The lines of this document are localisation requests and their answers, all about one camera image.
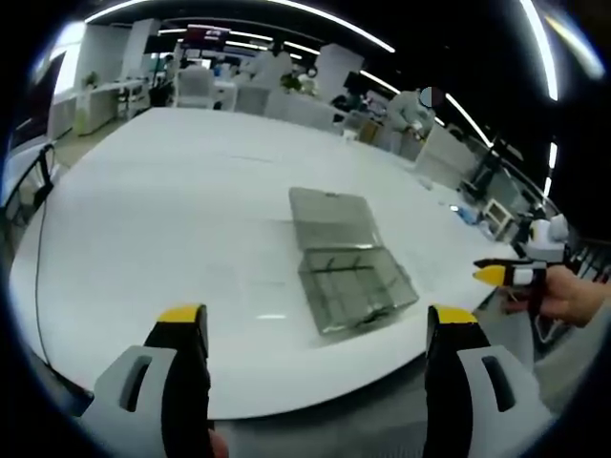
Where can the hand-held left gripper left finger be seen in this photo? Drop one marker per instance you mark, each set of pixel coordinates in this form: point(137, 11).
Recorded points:
point(143, 396)

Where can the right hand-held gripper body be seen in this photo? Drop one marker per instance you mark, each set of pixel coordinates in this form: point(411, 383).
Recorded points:
point(549, 238)

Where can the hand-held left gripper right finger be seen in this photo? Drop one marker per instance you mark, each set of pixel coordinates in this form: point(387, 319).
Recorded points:
point(472, 396)

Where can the clear plastic box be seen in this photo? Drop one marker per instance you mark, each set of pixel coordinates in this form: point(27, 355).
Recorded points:
point(351, 281)

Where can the person's right hand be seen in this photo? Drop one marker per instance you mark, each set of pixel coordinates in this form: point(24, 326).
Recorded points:
point(573, 298)

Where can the person's left hand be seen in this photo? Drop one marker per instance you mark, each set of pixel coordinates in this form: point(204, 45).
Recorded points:
point(219, 443)

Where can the blue item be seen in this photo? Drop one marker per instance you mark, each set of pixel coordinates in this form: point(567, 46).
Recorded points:
point(464, 214)

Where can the black tripod stand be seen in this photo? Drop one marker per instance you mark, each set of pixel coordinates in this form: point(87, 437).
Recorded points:
point(487, 164)

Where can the white cabinet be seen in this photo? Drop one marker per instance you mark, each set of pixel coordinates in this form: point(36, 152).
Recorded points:
point(446, 157)

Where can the black chair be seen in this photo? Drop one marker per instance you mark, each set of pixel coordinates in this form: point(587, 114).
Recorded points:
point(24, 191)

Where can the green potted plant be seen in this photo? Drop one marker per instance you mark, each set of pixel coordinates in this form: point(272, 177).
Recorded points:
point(291, 83)

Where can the white office chair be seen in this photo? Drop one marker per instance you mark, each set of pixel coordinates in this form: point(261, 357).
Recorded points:
point(195, 88)

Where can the small white frame rack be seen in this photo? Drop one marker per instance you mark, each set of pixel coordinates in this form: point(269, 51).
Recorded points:
point(497, 217)

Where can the red wall screen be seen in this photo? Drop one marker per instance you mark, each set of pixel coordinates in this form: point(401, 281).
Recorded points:
point(207, 33)

